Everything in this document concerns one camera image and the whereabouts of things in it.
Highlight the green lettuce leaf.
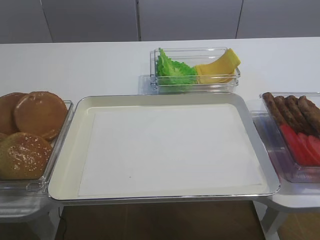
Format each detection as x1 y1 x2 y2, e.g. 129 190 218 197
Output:
156 48 197 86

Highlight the clear lettuce cheese container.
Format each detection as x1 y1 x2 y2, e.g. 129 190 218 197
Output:
149 47 241 94

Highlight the white paper liner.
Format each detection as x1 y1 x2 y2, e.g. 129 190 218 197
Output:
78 103 263 197

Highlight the yellow cheese slice upright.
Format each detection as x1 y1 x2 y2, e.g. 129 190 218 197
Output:
213 48 241 69

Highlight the brown meat patty leftmost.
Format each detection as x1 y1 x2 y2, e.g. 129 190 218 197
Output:
262 92 287 126

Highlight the brown meat patty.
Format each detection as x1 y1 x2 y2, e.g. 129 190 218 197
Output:
274 96 303 133
298 95 320 137
285 95 314 135
262 92 287 126

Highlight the silver metal tray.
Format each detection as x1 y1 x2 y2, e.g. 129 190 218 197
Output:
47 93 281 204

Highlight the round brown bun bottom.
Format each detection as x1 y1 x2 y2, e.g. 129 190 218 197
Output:
13 91 68 142

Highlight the clear meat tomato container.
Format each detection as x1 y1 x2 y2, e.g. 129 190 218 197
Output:
253 92 320 183

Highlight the sesame seed bun top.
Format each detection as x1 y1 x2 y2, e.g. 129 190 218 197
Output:
0 132 53 180

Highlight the red tomato slice left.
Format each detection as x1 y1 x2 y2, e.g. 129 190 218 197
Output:
279 124 312 166

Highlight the red tomato slice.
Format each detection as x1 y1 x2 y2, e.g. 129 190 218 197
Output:
297 132 320 167
279 124 312 166
307 135 320 161

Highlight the clear bun container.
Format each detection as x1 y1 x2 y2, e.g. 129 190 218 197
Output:
0 100 74 197

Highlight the brown meat patty rightmost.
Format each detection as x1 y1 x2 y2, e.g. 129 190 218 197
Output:
298 95 320 137

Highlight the red tomato slice middle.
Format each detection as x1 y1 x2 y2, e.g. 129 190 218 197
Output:
297 132 320 167

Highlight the red tomato slice right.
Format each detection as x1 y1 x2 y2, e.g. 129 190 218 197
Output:
307 135 320 161

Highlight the black cable under table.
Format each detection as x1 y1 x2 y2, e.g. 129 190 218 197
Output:
57 205 67 240

